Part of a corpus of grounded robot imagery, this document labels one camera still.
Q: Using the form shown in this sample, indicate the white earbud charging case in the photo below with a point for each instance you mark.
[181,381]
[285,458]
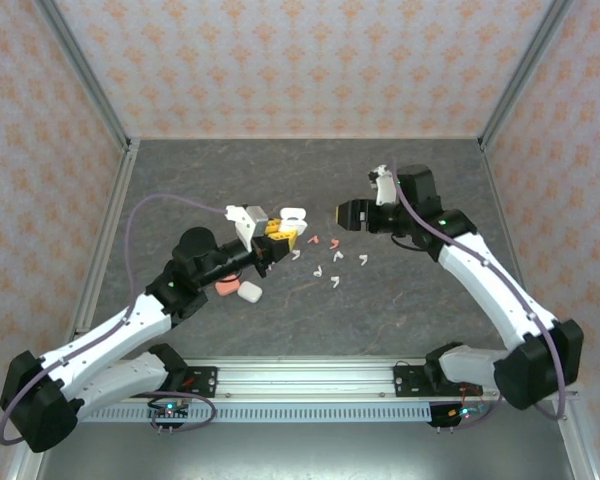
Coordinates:
[250,292]
[295,216]

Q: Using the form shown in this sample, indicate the pink earbud charging case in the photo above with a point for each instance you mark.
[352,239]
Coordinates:
[226,289]

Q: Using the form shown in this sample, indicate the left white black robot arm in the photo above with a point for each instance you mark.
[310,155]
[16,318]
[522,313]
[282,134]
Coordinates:
[105,340]

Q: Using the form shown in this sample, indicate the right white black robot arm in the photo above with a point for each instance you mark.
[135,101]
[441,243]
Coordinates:
[500,295]

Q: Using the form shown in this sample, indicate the small circuit board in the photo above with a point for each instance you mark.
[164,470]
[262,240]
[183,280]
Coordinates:
[170,412]
[457,414]

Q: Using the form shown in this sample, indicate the aluminium table edge rail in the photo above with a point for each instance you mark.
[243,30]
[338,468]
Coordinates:
[112,200]
[498,200]

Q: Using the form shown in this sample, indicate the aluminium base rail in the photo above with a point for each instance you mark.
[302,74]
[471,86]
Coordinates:
[305,380]

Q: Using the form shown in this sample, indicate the aluminium corner post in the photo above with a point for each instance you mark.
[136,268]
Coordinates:
[524,75]
[86,75]

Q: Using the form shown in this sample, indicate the grey metal base plate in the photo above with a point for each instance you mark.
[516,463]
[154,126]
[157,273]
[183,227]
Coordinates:
[305,452]

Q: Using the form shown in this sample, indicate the aluminium frame bar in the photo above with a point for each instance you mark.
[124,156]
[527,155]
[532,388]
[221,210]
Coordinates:
[577,450]
[22,470]

